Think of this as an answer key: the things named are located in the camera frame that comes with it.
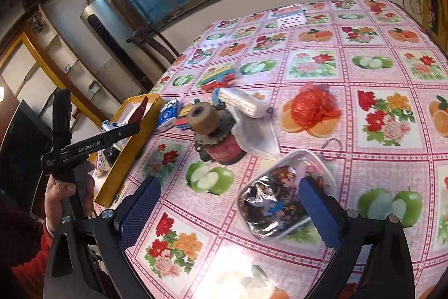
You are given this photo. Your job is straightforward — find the clear anime pouch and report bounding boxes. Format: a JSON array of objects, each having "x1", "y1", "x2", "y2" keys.
[{"x1": 235, "y1": 149, "x2": 336, "y2": 240}]

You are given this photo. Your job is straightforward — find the clear plastic bag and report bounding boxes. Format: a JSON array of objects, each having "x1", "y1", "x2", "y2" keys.
[{"x1": 227, "y1": 106, "x2": 281, "y2": 161}]

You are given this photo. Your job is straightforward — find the colourful foam sheet stack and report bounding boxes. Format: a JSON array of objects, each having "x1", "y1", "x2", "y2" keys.
[{"x1": 175, "y1": 103, "x2": 195, "y2": 131}]

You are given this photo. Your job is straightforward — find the blue white tissue pack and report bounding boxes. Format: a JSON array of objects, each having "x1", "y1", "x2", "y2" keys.
[{"x1": 157, "y1": 99, "x2": 181, "y2": 132}]

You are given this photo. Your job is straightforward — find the red mesh bag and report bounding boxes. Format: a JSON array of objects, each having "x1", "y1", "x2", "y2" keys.
[{"x1": 291, "y1": 82, "x2": 342, "y2": 130}]

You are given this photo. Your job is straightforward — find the white long tissue pack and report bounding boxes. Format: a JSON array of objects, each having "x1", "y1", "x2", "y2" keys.
[{"x1": 218, "y1": 87, "x2": 270, "y2": 118}]

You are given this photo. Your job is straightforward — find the blue knitted toy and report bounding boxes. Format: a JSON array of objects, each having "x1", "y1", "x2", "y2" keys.
[{"x1": 212, "y1": 87, "x2": 222, "y2": 106}]

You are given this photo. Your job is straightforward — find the colourful foam strips bag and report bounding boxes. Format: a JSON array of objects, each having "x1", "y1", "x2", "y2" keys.
[{"x1": 198, "y1": 64, "x2": 237, "y2": 92}]

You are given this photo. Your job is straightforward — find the dark red snack packet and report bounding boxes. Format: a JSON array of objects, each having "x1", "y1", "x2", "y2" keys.
[{"x1": 127, "y1": 96, "x2": 148, "y2": 124}]

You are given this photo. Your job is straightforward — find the person's left hand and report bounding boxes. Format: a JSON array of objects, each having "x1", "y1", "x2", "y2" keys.
[{"x1": 44, "y1": 174, "x2": 95, "y2": 237}]

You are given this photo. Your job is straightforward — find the black television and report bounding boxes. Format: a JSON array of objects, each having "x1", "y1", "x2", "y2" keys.
[{"x1": 1, "y1": 100, "x2": 52, "y2": 219}]

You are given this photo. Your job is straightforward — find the yellow shallow storage box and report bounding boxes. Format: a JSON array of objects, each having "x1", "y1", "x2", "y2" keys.
[{"x1": 94, "y1": 93, "x2": 164, "y2": 208}]

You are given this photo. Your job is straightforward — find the white tower air conditioner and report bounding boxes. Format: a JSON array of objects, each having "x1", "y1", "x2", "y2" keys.
[{"x1": 80, "y1": 0, "x2": 153, "y2": 92}]

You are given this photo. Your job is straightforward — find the floral fruit tablecloth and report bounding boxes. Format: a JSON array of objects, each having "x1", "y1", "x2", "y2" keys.
[{"x1": 120, "y1": 0, "x2": 447, "y2": 298}]

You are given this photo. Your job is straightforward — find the dark wooden chair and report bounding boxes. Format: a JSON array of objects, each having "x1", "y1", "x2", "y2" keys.
[{"x1": 126, "y1": 24, "x2": 180, "y2": 64}]

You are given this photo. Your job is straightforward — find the playing cards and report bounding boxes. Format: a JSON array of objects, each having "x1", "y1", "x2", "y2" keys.
[{"x1": 276, "y1": 3, "x2": 307, "y2": 30}]

